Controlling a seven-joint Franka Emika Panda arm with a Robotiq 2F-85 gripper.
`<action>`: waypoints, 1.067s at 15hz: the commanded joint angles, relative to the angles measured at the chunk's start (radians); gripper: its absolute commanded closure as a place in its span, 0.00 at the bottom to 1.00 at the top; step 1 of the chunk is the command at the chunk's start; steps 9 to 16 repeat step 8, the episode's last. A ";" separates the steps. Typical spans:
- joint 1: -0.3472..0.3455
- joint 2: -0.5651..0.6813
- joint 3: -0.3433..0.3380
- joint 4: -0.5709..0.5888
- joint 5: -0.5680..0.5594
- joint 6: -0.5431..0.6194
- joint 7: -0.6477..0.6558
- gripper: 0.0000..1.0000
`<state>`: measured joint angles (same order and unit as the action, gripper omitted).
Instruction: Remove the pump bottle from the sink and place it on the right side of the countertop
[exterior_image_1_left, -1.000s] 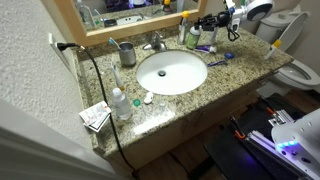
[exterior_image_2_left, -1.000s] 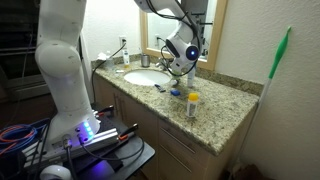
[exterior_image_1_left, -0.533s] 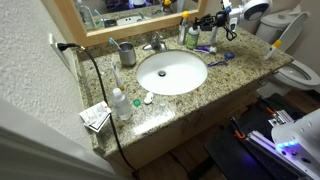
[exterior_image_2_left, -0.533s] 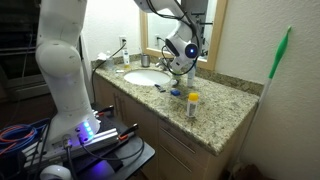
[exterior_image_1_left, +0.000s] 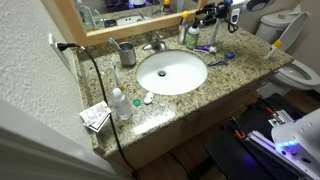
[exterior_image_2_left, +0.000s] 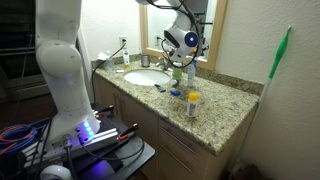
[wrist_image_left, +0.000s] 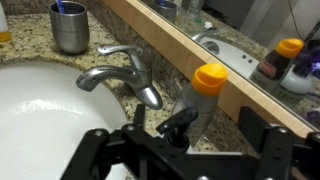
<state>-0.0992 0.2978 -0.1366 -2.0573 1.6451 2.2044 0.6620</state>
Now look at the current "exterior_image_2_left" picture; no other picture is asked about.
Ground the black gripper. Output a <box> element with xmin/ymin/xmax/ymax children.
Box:
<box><xmin>170</xmin><ymin>55</ymin><xmax>188</xmax><ymax>67</ymax></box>

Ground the green pump bottle black pump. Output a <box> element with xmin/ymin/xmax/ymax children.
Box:
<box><xmin>171</xmin><ymin>61</ymin><xmax>184</xmax><ymax>82</ymax></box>

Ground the clear spray bottle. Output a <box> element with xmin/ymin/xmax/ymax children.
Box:
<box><xmin>187</xmin><ymin>59</ymin><xmax>198</xmax><ymax>88</ymax></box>

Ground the white oval sink basin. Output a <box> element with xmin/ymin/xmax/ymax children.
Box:
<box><xmin>123</xmin><ymin>68</ymin><xmax>172</xmax><ymax>87</ymax></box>

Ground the white bottle yellow cap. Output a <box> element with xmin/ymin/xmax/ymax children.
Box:
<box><xmin>186</xmin><ymin>92</ymin><xmax>200</xmax><ymax>119</ymax></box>

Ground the clear bottle white cap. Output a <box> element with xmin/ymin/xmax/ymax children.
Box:
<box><xmin>105</xmin><ymin>50</ymin><xmax>115</xmax><ymax>70</ymax></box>

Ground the chrome faucet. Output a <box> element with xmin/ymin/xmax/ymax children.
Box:
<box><xmin>155</xmin><ymin>57</ymin><xmax>173</xmax><ymax>72</ymax></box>

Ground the stainless steel tumbler cup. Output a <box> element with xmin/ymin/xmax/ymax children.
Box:
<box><xmin>140</xmin><ymin>53</ymin><xmax>151</xmax><ymax>68</ymax></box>

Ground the wood framed mirror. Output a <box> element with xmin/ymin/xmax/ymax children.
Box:
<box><xmin>139</xmin><ymin>0</ymin><xmax>229</xmax><ymax>72</ymax></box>

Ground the white lotion tube yellow cap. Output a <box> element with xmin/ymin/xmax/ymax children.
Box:
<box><xmin>121</xmin><ymin>46</ymin><xmax>131</xmax><ymax>70</ymax></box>

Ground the wooden vanity cabinet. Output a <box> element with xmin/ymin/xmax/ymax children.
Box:
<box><xmin>92</xmin><ymin>73</ymin><xmax>258</xmax><ymax>180</ymax></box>

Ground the black orange clamp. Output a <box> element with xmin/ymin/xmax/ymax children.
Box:
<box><xmin>94</xmin><ymin>104</ymin><xmax>116</xmax><ymax>118</ymax></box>
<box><xmin>118</xmin><ymin>122</ymin><xmax>140</xmax><ymax>142</ymax></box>

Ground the black robot cart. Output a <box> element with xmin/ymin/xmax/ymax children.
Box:
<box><xmin>0</xmin><ymin>109</ymin><xmax>156</xmax><ymax>180</ymax></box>

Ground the white round device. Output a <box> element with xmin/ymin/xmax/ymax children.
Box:
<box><xmin>39</xmin><ymin>164</ymin><xmax>73</xmax><ymax>180</ymax></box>

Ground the white wall outlet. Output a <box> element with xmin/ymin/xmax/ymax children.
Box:
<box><xmin>118</xmin><ymin>35</ymin><xmax>128</xmax><ymax>48</ymax></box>

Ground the dark cabinet door handle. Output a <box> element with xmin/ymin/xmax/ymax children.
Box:
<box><xmin>112</xmin><ymin>93</ymin><xmax>118</xmax><ymax>118</ymax></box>

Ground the black power cable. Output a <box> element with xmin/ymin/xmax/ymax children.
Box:
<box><xmin>90</xmin><ymin>40</ymin><xmax>128</xmax><ymax>105</ymax></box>

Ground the silver drawer handle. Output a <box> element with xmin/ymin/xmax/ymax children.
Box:
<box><xmin>160</xmin><ymin>143</ymin><xmax>194</xmax><ymax>174</ymax></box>
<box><xmin>160</xmin><ymin>126</ymin><xmax>198</xmax><ymax>155</ymax></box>

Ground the green handled mop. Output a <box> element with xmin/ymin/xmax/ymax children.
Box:
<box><xmin>229</xmin><ymin>25</ymin><xmax>294</xmax><ymax>174</ymax></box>

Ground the aluminium mounting rail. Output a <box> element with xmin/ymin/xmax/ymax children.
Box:
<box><xmin>21</xmin><ymin>128</ymin><xmax>121</xmax><ymax>168</ymax></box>

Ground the black base cable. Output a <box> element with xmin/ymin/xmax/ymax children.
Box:
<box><xmin>77</xmin><ymin>133</ymin><xmax>146</xmax><ymax>162</ymax></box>
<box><xmin>62</xmin><ymin>134</ymin><xmax>80</xmax><ymax>180</ymax></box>

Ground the blue coiled cable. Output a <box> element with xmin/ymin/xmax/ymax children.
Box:
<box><xmin>0</xmin><ymin>123</ymin><xmax>51</xmax><ymax>156</ymax></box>

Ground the red coiled cable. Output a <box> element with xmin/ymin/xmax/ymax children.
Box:
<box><xmin>0</xmin><ymin>125</ymin><xmax>38</xmax><ymax>155</ymax></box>

